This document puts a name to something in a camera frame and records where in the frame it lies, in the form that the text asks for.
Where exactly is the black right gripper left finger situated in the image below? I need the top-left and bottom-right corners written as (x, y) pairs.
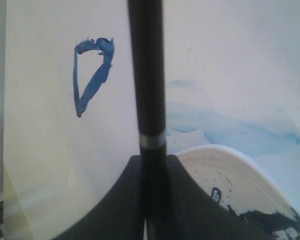
top-left (55, 155), bottom-right (144, 240)

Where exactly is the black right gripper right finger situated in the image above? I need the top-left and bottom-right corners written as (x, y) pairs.
top-left (166, 155), bottom-right (270, 240)

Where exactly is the black paintbrush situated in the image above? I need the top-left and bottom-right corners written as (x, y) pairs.
top-left (128, 0), bottom-right (170, 240)

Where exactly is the white square paint plate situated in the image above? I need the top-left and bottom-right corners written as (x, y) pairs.
top-left (177, 145), bottom-right (300, 240)

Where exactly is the white paper sheet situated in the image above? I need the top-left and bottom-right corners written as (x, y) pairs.
top-left (3, 0), bottom-right (171, 240)

